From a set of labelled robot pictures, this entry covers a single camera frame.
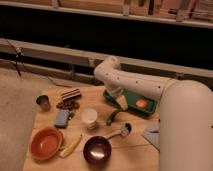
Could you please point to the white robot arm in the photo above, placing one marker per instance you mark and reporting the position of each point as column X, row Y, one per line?
column 185, row 113

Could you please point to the orange bowl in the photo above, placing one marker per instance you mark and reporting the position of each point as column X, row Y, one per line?
column 46, row 143

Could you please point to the green plastic tray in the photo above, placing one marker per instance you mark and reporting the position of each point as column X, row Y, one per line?
column 131, row 99

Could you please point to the small metal cup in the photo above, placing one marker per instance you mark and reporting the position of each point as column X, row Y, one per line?
column 43, row 102

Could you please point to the brown grape bunch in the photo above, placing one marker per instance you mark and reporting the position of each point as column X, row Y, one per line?
column 68, row 105

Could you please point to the dark purple bowl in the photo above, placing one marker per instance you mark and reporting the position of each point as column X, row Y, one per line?
column 97, row 150

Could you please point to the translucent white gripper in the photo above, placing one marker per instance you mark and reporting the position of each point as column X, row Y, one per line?
column 114, row 90

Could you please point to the striped chocolate wafer bar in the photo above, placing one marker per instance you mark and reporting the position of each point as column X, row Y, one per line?
column 71, row 94

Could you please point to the white plastic cup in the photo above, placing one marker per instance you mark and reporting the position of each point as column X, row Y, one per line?
column 89, row 117

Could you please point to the dish brush with black head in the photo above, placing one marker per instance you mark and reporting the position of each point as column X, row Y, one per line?
column 124, row 131

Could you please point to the blue cloth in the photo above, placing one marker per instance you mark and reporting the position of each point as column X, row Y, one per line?
column 151, row 134

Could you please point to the blue sponge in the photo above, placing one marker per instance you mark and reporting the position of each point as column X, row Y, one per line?
column 62, row 118

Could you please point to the yellow banana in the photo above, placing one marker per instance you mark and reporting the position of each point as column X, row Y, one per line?
column 71, row 147

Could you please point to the wooden shelf with items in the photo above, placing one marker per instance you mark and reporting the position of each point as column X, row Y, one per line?
column 194, row 13

